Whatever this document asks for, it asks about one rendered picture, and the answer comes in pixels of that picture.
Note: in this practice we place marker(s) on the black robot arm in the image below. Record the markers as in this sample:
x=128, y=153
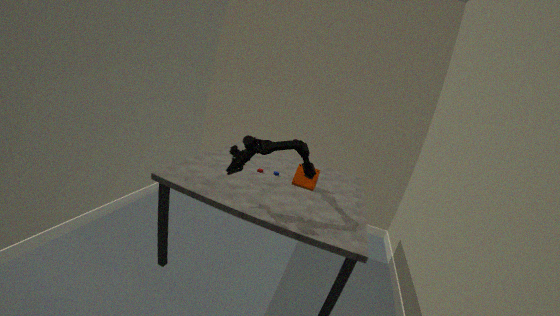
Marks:
x=264, y=147

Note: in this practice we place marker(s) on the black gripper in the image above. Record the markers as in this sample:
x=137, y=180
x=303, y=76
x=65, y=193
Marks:
x=238, y=162

